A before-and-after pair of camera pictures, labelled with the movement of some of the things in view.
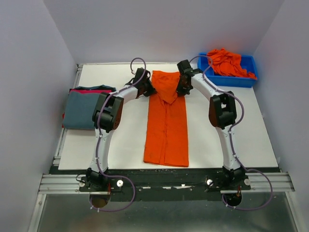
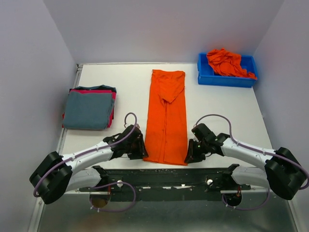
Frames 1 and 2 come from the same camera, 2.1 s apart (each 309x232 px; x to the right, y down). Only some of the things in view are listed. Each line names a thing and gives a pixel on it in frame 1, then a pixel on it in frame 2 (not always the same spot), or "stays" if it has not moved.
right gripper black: [180, 92] -> [192, 156]
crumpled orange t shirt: [229, 63] stays
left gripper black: [151, 90] -> [142, 151]
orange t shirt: [166, 136] stays
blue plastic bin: [249, 62] stays
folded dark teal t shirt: [103, 87] stays
